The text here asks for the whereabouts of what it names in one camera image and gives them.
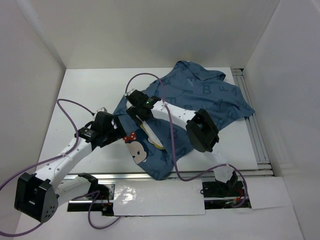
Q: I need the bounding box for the white pillow with yellow edge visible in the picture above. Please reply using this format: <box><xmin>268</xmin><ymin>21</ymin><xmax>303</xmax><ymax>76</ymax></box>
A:
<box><xmin>140</xmin><ymin>121</ymin><xmax>165</xmax><ymax>150</ymax></box>

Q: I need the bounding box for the blue cartoon print pillowcase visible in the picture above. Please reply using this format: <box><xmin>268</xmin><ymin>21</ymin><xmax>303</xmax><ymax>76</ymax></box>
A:
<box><xmin>113</xmin><ymin>61</ymin><xmax>255</xmax><ymax>180</ymax></box>

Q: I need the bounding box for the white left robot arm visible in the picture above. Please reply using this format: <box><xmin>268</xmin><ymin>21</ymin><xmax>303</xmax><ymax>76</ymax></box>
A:
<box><xmin>14</xmin><ymin>111</ymin><xmax>126</xmax><ymax>224</ymax></box>

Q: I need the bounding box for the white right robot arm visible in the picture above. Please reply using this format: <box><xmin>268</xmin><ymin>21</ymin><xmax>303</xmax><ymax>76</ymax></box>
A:
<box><xmin>124</xmin><ymin>89</ymin><xmax>238</xmax><ymax>196</ymax></box>

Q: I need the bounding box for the white cover sheet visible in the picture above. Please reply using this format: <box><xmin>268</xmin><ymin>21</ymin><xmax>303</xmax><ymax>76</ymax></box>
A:
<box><xmin>113</xmin><ymin>179</ymin><xmax>206</xmax><ymax>217</ymax></box>

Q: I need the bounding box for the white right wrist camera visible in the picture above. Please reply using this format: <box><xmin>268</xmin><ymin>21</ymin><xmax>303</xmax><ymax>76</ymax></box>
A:
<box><xmin>123</xmin><ymin>88</ymin><xmax>136</xmax><ymax>98</ymax></box>

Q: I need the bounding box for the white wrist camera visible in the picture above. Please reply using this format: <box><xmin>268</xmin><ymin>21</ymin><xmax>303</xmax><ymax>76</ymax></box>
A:
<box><xmin>96</xmin><ymin>107</ymin><xmax>108</xmax><ymax>114</ymax></box>
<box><xmin>123</xmin><ymin>88</ymin><xmax>136</xmax><ymax>98</ymax></box>

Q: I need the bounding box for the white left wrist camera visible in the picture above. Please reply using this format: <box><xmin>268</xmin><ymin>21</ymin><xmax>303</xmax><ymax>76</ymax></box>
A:
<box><xmin>96</xmin><ymin>107</ymin><xmax>108</xmax><ymax>114</ymax></box>

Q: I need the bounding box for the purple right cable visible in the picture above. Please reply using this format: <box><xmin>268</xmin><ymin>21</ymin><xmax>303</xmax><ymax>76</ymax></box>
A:
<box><xmin>124</xmin><ymin>72</ymin><xmax>249</xmax><ymax>208</ymax></box>

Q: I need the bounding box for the purple cable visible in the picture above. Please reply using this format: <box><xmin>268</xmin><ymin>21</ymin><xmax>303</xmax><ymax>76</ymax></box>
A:
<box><xmin>0</xmin><ymin>98</ymin><xmax>126</xmax><ymax>238</ymax></box>
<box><xmin>124</xmin><ymin>72</ymin><xmax>249</xmax><ymax>208</ymax></box>

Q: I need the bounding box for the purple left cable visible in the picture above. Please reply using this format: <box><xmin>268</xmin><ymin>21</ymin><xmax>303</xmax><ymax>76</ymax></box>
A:
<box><xmin>0</xmin><ymin>98</ymin><xmax>126</xmax><ymax>238</ymax></box>

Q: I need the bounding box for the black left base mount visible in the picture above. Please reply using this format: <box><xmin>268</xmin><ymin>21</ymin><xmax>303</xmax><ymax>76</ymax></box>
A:
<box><xmin>67</xmin><ymin>173</ymin><xmax>115</xmax><ymax>217</ymax></box>

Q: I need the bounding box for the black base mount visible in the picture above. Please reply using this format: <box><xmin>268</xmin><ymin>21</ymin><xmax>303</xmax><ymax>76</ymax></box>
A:
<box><xmin>67</xmin><ymin>173</ymin><xmax>115</xmax><ymax>217</ymax></box>
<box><xmin>200</xmin><ymin>181</ymin><xmax>245</xmax><ymax>210</ymax></box>

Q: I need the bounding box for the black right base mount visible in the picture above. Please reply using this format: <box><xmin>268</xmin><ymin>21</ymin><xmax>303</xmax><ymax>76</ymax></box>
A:
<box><xmin>200</xmin><ymin>181</ymin><xmax>245</xmax><ymax>210</ymax></box>

